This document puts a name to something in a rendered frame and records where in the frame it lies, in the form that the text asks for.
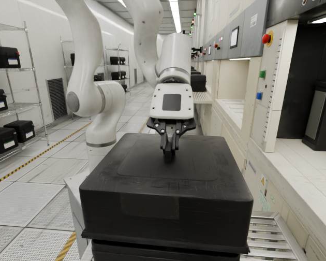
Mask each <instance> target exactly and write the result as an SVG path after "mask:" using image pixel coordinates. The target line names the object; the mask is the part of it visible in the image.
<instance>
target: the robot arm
mask: <svg viewBox="0 0 326 261"><path fill-rule="evenodd" d="M55 1H56V2H57V3H58V5H59V6H60V7H61V9H62V10H63V12H64V13H65V15H66V17H67V19H68V21H69V24H70V28H71V33H72V39H73V45H74V49H75V63H74V66H73V70H72V74H71V77H70V80H69V83H68V87H67V93H66V100H67V105H68V107H69V109H70V110H71V112H72V113H74V114H75V115H78V116H81V117H89V116H92V115H96V114H97V116H96V118H95V119H94V120H93V122H92V123H91V124H90V125H89V126H88V127H87V129H86V131H85V140H86V148H87V156H88V164H89V169H90V173H91V172H92V171H93V170H94V168H95V167H96V166H97V165H98V164H99V163H100V162H101V160H102V159H103V158H104V157H105V156H106V155H107V154H108V152H109V151H110V150H111V149H112V148H113V147H114V146H115V144H116V143H117V141H116V126H117V123H118V121H119V119H120V117H121V115H122V113H123V110H124V108H125V104H126V95H125V91H124V89H123V87H122V86H121V85H120V84H119V83H117V82H115V81H96V82H94V73H95V71H96V69H97V67H98V66H99V65H100V63H101V61H102V58H103V39H102V32H101V26H100V23H99V21H98V19H97V18H96V16H95V15H94V14H93V13H92V11H91V10H90V9H89V8H88V6H87V5H86V3H85V1H84V0H55ZM122 1H123V3H124V5H125V7H126V8H127V10H128V12H129V13H130V15H131V17H132V19H133V21H134V51H135V56H136V59H137V62H138V65H139V67H140V69H141V71H142V73H143V74H144V76H145V78H146V80H147V81H148V83H149V84H150V86H151V87H152V88H153V89H155V91H154V94H153V98H152V102H151V107H150V117H149V119H148V121H147V123H146V125H147V127H148V128H151V129H154V130H156V131H157V132H158V133H159V134H160V135H161V141H160V149H162V150H163V153H164V154H165V149H166V145H167V141H168V135H167V132H166V126H168V127H175V132H174V134H173V136H172V154H173V155H175V151H176V150H179V138H180V137H181V136H182V135H183V134H184V133H185V132H187V131H190V130H193V129H196V126H197V125H196V123H195V119H194V100H193V94H192V89H191V86H190V73H191V41H190V39H189V38H188V37H187V36H186V35H184V34H182V33H172V34H169V35H168V36H167V37H166V38H165V39H164V40H163V43H162V51H161V55H160V58H159V57H158V54H157V35H158V31H159V28H160V25H161V22H162V19H163V16H164V11H163V8H162V5H161V3H160V1H159V0H122ZM87 176H88V175H87ZM87 176H86V177H85V178H84V179H83V181H84V180H85V179H86V178H87Z"/></svg>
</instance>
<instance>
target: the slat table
mask: <svg viewBox="0 0 326 261"><path fill-rule="evenodd" d="M250 224H261V225H268V226H255V225H250V226H249V230H250V231H263V232H266V234H263V233H249V232H248V237H247V238H251V239H264V240H265V241H253V240H247V243H248V246H249V249H250V253H248V255H247V254H240V255H244V257H245V258H240V261H275V260H273V259H274V258H279V259H291V260H292V261H309V259H308V258H307V256H306V254H305V253H304V251H303V250H302V248H301V247H300V245H299V243H298V242H297V240H296V238H295V237H294V235H293V234H292V232H291V230H290V229H289V227H288V226H287V224H286V223H285V221H284V219H283V218H282V216H281V215H280V213H279V212H263V211H252V214H251V219H250ZM91 240H92V239H91ZM91 240H90V242H89V244H88V246H87V248H86V250H85V252H84V253H83V255H82V257H81V259H80V261H94V258H93V255H92V244H91ZM278 241H282V243H279V242H278ZM250 247H257V248H263V250H255V249H251V248H250ZM276 249H281V250H286V251H287V252H280V251H275V250H276ZM254 256H256V257H261V259H254Z"/></svg>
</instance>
